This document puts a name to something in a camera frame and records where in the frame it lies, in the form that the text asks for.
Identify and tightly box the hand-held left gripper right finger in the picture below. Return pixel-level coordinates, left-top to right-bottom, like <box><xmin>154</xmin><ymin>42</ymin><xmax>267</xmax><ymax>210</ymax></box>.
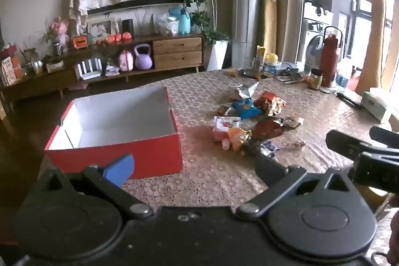
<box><xmin>236</xmin><ymin>154</ymin><xmax>353</xmax><ymax>220</ymax></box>

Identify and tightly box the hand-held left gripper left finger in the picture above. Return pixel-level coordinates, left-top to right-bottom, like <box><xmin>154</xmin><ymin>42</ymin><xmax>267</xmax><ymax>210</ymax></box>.
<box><xmin>37</xmin><ymin>154</ymin><xmax>154</xmax><ymax>219</ymax></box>

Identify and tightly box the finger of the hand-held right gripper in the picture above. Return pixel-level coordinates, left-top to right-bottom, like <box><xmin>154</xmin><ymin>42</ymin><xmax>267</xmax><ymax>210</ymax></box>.
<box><xmin>326</xmin><ymin>130</ymin><xmax>399</xmax><ymax>161</ymax></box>
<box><xmin>369</xmin><ymin>126</ymin><xmax>399</xmax><ymax>145</ymax></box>

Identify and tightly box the brown foil snack packet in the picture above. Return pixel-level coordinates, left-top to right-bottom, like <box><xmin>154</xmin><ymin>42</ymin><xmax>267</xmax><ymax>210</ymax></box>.
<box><xmin>252</xmin><ymin>116</ymin><xmax>287</xmax><ymax>139</ymax></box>

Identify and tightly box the gold snack wrapper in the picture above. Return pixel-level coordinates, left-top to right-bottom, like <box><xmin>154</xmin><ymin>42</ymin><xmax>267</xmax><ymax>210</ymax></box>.
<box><xmin>228</xmin><ymin>127</ymin><xmax>252</xmax><ymax>152</ymax></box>

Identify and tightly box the red cardboard box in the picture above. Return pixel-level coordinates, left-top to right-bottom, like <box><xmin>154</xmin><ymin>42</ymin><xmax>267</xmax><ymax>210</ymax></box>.
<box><xmin>44</xmin><ymin>86</ymin><xmax>183</xmax><ymax>181</ymax></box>

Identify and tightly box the white pink drink pouch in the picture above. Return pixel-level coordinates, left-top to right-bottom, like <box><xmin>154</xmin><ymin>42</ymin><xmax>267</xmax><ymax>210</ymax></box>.
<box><xmin>213</xmin><ymin>116</ymin><xmax>242</xmax><ymax>151</ymax></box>

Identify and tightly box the blue cookie packet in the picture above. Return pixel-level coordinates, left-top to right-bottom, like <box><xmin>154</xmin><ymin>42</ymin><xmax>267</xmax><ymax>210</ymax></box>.
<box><xmin>231</xmin><ymin>98</ymin><xmax>263</xmax><ymax>120</ymax></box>

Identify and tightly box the red orange chip bag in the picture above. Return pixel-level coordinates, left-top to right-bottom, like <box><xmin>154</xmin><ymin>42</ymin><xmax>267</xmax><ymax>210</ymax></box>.
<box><xmin>253</xmin><ymin>90</ymin><xmax>288</xmax><ymax>117</ymax></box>

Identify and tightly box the small brown snack packet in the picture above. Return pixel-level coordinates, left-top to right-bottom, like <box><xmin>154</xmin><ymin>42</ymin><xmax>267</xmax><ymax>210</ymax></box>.
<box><xmin>216</xmin><ymin>104</ymin><xmax>235</xmax><ymax>117</ymax></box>

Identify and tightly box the person's right hand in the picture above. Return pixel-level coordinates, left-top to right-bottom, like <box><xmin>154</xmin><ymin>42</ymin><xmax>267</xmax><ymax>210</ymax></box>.
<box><xmin>386</xmin><ymin>194</ymin><xmax>399</xmax><ymax>266</ymax></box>

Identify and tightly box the dark snack packet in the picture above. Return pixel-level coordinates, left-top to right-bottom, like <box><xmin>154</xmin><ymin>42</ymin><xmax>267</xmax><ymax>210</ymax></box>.
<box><xmin>241</xmin><ymin>141</ymin><xmax>276</xmax><ymax>159</ymax></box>

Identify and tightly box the green tissue box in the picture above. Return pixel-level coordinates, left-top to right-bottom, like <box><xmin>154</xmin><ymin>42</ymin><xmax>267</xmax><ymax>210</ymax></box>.
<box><xmin>361</xmin><ymin>91</ymin><xmax>393</xmax><ymax>123</ymax></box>

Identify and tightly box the black remote control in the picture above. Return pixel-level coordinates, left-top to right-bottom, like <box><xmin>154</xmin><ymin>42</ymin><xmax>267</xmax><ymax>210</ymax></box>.
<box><xmin>336</xmin><ymin>91</ymin><xmax>364</xmax><ymax>110</ymax></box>

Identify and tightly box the small olive snack packet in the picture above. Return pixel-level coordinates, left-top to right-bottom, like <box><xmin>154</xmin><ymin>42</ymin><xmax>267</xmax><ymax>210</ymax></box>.
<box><xmin>282</xmin><ymin>116</ymin><xmax>305</xmax><ymax>129</ymax></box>

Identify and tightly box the red canister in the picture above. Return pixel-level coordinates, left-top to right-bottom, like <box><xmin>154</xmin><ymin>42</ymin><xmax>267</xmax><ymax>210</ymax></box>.
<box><xmin>347</xmin><ymin>67</ymin><xmax>362</xmax><ymax>91</ymax></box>

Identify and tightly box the brown glass jar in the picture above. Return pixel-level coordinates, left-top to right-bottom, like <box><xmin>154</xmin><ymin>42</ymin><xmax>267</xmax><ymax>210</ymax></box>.
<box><xmin>308</xmin><ymin>69</ymin><xmax>323</xmax><ymax>89</ymax></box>

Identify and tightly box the red thermos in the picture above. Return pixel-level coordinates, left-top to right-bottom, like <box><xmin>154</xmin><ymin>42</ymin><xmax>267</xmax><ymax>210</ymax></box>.
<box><xmin>321</xmin><ymin>26</ymin><xmax>343</xmax><ymax>88</ymax></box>

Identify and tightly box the black plate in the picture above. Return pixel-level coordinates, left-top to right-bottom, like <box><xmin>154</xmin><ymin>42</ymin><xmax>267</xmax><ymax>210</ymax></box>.
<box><xmin>238</xmin><ymin>68</ymin><xmax>265</xmax><ymax>80</ymax></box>

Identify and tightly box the washing machine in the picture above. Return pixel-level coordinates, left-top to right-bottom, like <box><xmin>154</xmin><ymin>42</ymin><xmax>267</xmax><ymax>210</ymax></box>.
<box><xmin>298</xmin><ymin>2</ymin><xmax>334</xmax><ymax>67</ymax></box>

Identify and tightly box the patterned tablecloth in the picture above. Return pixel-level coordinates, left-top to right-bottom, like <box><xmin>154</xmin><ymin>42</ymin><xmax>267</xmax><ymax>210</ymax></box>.
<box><xmin>40</xmin><ymin>68</ymin><xmax>399</xmax><ymax>266</ymax></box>

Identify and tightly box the yellow lid jar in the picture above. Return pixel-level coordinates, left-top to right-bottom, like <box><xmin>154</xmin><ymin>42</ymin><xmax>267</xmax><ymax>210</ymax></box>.
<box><xmin>262</xmin><ymin>53</ymin><xmax>279</xmax><ymax>78</ymax></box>

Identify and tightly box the white router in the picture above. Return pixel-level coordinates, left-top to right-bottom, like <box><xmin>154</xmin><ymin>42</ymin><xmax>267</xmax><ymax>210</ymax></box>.
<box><xmin>76</xmin><ymin>58</ymin><xmax>103</xmax><ymax>80</ymax></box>

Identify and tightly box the pink small case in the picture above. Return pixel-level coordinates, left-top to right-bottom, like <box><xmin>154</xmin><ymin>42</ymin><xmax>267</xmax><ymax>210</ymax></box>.
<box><xmin>118</xmin><ymin>49</ymin><xmax>134</xmax><ymax>71</ymax></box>

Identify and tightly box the purple kettlebell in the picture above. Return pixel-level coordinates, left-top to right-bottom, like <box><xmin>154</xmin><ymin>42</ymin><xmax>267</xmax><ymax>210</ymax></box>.
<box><xmin>134</xmin><ymin>44</ymin><xmax>154</xmax><ymax>70</ymax></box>

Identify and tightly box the yellow standing packet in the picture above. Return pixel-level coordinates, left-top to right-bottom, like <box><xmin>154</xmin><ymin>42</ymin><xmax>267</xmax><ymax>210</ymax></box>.
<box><xmin>256</xmin><ymin>46</ymin><xmax>266</xmax><ymax>73</ymax></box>

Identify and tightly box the wooden TV cabinet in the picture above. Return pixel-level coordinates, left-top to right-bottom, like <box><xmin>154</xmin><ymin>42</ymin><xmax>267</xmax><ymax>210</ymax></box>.
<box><xmin>0</xmin><ymin>34</ymin><xmax>204</xmax><ymax>104</ymax></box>

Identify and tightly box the small labelled cardboard box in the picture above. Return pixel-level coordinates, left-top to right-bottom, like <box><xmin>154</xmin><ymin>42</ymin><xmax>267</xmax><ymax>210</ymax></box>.
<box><xmin>46</xmin><ymin>60</ymin><xmax>64</xmax><ymax>73</ymax></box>

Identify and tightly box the wooden cabinet drawer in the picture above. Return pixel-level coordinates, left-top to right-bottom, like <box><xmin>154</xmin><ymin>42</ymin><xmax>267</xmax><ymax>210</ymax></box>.
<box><xmin>154</xmin><ymin>51</ymin><xmax>203</xmax><ymax>69</ymax></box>
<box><xmin>153</xmin><ymin>37</ymin><xmax>202</xmax><ymax>55</ymax></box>

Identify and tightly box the potted tree white planter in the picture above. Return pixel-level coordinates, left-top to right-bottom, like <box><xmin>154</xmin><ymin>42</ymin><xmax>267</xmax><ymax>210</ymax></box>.
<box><xmin>179</xmin><ymin>0</ymin><xmax>232</xmax><ymax>71</ymax></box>

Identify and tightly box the orange tissue box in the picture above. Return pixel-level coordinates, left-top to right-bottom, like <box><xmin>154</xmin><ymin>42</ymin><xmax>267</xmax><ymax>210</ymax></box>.
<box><xmin>73</xmin><ymin>35</ymin><xmax>89</xmax><ymax>50</ymax></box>

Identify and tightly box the plant in metal pot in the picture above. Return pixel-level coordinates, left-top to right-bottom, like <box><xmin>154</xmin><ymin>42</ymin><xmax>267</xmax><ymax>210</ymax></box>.
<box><xmin>42</xmin><ymin>24</ymin><xmax>64</xmax><ymax>56</ymax></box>

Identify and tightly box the black cylinder speaker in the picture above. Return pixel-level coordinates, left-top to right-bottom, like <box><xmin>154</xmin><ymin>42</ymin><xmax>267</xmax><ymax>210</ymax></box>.
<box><xmin>121</xmin><ymin>19</ymin><xmax>134</xmax><ymax>36</ymax></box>

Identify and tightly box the vase with dry twigs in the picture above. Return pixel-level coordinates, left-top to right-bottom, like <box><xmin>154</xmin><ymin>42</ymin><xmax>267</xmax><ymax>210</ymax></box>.
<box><xmin>134</xmin><ymin>9</ymin><xmax>153</xmax><ymax>36</ymax></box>

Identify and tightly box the orange white gift box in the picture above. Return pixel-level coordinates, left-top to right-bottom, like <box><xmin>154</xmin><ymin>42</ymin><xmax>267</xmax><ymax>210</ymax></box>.
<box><xmin>1</xmin><ymin>56</ymin><xmax>24</xmax><ymax>86</ymax></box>

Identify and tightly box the small green plant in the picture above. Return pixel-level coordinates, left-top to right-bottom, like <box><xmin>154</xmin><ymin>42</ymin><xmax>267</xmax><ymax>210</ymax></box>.
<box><xmin>19</xmin><ymin>46</ymin><xmax>38</xmax><ymax>64</ymax></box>

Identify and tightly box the clear plastic bag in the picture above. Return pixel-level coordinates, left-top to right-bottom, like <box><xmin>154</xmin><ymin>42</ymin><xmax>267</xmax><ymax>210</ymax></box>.
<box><xmin>155</xmin><ymin>14</ymin><xmax>180</xmax><ymax>36</ymax></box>

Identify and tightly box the pink flower bouquet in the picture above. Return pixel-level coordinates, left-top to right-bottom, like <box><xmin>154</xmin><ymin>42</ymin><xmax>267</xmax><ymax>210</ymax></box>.
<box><xmin>51</xmin><ymin>17</ymin><xmax>71</xmax><ymax>47</ymax></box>

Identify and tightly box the teal spray bottle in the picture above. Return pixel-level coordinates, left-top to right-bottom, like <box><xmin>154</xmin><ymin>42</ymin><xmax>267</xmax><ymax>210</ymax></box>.
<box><xmin>178</xmin><ymin>9</ymin><xmax>191</xmax><ymax>34</ymax></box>

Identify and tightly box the red gift box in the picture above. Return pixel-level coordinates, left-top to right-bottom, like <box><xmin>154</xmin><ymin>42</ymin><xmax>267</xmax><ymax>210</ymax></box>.
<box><xmin>0</xmin><ymin>43</ymin><xmax>17</xmax><ymax>58</ymax></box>

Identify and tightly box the television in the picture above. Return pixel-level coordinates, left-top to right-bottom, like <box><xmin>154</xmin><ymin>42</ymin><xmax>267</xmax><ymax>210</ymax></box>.
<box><xmin>87</xmin><ymin>0</ymin><xmax>188</xmax><ymax>15</ymax></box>

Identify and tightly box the white photo frame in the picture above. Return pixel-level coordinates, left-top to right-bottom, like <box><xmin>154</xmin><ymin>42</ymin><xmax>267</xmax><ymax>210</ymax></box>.
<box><xmin>87</xmin><ymin>17</ymin><xmax>116</xmax><ymax>39</ymax></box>

